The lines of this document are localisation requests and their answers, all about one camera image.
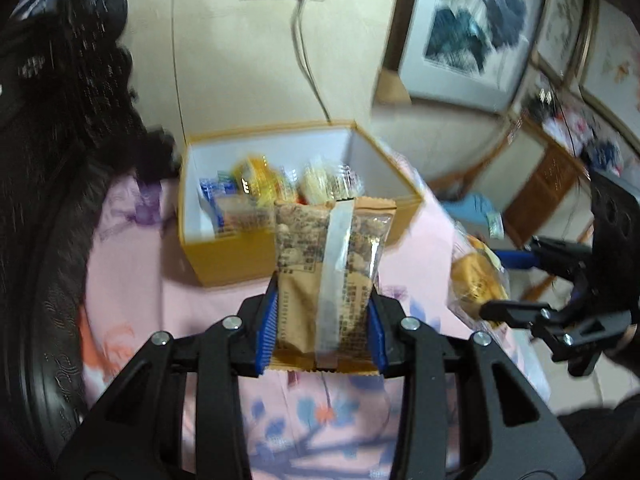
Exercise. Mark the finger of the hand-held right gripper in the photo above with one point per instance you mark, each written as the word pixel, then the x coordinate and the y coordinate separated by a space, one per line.
pixel 517 259
pixel 505 312

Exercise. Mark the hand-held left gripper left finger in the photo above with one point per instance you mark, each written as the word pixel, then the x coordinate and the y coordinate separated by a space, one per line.
pixel 265 332

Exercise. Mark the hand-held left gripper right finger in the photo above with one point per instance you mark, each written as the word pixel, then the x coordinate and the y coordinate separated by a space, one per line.
pixel 377 337

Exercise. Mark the small bread packet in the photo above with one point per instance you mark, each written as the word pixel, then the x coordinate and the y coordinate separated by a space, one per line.
pixel 475 277

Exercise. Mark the brown peanut snack packet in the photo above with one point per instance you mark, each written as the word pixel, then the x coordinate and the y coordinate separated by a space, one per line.
pixel 300 280

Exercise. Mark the yellow cardboard box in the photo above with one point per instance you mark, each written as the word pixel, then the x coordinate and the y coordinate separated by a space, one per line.
pixel 235 260

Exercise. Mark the clear cracker packet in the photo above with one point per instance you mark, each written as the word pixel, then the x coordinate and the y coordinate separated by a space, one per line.
pixel 245 215

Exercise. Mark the blue snack packet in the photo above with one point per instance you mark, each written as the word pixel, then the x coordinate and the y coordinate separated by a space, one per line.
pixel 212 192

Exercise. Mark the orange translucent snack packet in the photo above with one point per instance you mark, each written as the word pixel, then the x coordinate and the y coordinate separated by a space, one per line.
pixel 257 182

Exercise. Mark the clear packet of white balls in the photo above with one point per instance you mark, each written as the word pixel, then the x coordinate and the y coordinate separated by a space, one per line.
pixel 325 180

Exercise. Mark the wooden armchair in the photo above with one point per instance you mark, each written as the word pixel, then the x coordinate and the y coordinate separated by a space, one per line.
pixel 520 280

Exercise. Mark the green white small packet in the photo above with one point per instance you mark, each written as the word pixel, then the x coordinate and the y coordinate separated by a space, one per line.
pixel 496 225

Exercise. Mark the blue cloth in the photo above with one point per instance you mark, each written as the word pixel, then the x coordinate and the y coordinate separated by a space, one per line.
pixel 472 207

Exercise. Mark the carved wooden side cabinet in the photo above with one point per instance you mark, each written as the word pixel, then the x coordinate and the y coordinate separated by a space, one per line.
pixel 545 180

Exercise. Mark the pink floral cloth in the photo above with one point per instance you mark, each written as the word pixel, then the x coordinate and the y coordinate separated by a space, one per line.
pixel 135 270

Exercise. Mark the person's dark clothing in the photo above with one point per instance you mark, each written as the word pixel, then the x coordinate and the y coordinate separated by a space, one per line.
pixel 600 440

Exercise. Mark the gold framed picture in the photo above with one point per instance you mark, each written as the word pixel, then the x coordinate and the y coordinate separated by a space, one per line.
pixel 617 65
pixel 562 20

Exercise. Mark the framed lotus painting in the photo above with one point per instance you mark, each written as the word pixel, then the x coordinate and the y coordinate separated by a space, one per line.
pixel 465 25

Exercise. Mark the dark carved wooden bench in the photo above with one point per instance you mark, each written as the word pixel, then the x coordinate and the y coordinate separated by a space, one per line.
pixel 50 160

